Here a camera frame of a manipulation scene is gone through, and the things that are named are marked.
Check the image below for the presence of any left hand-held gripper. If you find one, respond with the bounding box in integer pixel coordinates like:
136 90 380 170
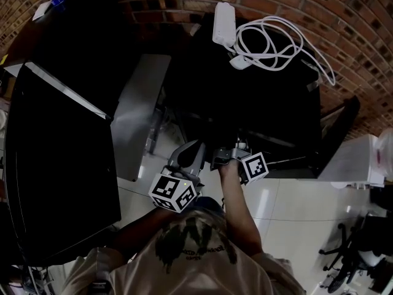
148 139 207 214

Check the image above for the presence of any grey fridge door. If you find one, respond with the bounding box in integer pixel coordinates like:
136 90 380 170
109 53 172 183

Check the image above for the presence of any black fridge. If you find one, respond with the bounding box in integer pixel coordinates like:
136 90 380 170
159 14 323 179

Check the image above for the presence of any black flat panel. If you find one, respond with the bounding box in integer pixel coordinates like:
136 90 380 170
319 95 362 173

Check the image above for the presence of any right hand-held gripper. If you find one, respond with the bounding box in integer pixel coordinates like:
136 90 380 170
210 143 270 186

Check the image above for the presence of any clear plastic bag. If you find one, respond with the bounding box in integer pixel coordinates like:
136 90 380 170
373 127 393 179

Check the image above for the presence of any person's beige printed shirt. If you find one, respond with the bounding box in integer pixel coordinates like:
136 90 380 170
60 208 308 295

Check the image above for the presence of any white plug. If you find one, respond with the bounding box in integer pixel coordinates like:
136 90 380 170
229 55 252 71

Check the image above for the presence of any black office chair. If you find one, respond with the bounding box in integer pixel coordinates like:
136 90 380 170
317 212 393 294

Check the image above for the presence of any white power strip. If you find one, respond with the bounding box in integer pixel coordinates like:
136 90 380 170
212 1 237 47

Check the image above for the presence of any person's left forearm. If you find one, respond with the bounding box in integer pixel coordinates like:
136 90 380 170
112 206 185 259

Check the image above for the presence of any white power cable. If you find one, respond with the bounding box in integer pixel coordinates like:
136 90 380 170
232 15 337 87

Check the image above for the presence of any person's right forearm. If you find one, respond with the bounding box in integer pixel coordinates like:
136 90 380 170
217 160 264 258

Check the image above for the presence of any white storage box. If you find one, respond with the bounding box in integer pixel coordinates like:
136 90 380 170
317 133 386 190

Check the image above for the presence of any small white box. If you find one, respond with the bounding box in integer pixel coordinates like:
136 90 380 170
31 1 52 22

